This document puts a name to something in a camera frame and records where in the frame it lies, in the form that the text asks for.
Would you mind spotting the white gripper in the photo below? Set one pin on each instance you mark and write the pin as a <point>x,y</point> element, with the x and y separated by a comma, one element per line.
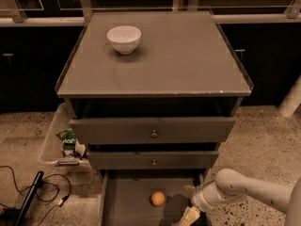
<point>198,199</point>

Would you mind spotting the orange fruit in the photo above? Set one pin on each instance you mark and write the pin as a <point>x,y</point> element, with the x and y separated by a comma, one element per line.
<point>157,198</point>

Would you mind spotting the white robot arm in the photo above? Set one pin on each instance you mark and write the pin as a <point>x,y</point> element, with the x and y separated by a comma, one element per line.
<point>230,186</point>

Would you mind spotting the grey bottom drawer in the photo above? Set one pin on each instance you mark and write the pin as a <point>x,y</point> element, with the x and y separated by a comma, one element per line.
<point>126,196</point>

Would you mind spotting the grey drawer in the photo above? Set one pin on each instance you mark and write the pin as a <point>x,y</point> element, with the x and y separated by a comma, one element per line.
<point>126,196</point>
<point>152,160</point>
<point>152,130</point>

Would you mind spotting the grey top drawer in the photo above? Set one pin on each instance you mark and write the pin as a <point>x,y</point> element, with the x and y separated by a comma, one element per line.
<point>152,130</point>

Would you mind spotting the grey middle drawer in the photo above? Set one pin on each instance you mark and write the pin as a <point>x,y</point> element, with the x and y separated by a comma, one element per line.
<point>152,160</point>

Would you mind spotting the grey drawer cabinet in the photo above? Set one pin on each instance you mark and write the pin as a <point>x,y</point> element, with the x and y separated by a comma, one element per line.
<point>182,67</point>

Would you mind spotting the green snack bag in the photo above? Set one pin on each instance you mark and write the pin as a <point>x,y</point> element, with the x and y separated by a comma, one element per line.
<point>68,138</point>

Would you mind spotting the clear plastic bin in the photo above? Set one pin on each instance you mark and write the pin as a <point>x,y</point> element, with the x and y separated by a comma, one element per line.
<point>52,153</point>

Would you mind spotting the black bar on floor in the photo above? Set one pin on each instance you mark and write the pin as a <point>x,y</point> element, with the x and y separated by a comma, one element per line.
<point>28,199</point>

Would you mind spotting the white ceramic bowl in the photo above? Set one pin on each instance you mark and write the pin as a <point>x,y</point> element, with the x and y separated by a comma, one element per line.
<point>124,39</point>

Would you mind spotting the white pipe post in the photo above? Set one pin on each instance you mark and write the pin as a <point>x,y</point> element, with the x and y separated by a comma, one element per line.
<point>292,100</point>

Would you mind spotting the metal window rail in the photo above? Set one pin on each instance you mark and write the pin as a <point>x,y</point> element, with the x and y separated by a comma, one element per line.
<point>78,12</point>

